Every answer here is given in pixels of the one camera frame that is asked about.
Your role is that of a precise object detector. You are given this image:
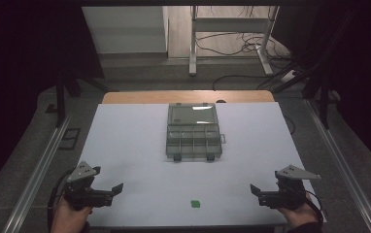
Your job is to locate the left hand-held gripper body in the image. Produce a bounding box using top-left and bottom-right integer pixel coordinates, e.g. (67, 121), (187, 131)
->
(63, 160), (115, 211)

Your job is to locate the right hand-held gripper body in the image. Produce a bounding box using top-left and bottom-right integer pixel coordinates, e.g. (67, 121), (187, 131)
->
(257, 163), (322, 211)

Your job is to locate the clear plastic compartment box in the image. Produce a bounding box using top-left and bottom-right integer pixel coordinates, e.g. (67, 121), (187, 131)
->
(165, 102), (227, 163)

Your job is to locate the person's right hand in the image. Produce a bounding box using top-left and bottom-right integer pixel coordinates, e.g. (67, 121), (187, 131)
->
(276, 200), (320, 229)

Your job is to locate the person's left hand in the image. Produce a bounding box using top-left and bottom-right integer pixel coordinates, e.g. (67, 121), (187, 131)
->
(50, 195), (94, 233)

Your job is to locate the white table board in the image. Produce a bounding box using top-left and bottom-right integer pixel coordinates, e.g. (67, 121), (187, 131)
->
(76, 101), (327, 228)

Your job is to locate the dark floor socket plate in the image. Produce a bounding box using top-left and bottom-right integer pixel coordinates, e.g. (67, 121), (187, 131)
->
(57, 127), (82, 150)

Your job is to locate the dark metal stand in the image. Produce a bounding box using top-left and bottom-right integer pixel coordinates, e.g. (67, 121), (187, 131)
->
(54, 68), (111, 129)
(270, 9), (360, 131)

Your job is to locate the wooden table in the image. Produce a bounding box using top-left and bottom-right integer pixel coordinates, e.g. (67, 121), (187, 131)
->
(101, 89), (276, 105)

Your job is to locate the white power strip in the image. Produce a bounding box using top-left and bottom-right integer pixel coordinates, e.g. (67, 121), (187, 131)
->
(280, 69), (297, 84)

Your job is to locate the white cabinet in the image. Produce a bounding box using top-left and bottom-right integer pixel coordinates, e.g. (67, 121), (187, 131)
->
(81, 6), (170, 54)

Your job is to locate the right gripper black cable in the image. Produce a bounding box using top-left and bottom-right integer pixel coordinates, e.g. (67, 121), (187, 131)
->
(298, 188), (324, 225)

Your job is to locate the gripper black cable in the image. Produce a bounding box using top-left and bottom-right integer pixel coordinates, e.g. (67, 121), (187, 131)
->
(298, 188), (324, 225)
(46, 167), (78, 233)

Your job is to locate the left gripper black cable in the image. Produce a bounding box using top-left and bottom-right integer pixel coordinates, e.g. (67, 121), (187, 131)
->
(46, 167), (78, 233)

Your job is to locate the metal floor rail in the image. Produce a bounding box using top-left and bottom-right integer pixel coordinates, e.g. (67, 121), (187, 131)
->
(1, 114), (74, 233)
(303, 98), (371, 233)

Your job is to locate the thin black table cable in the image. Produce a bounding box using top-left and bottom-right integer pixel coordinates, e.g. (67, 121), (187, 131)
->
(283, 113), (296, 136)

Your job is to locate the long black floor cable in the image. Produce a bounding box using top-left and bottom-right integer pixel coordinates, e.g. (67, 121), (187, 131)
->
(211, 74), (274, 92)

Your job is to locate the tangle of floor cables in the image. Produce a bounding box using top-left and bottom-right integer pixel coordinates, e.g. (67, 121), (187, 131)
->
(195, 31), (292, 62)

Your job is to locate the white metal desk frame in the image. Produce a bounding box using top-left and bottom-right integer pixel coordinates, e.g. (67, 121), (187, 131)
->
(188, 5), (281, 78)

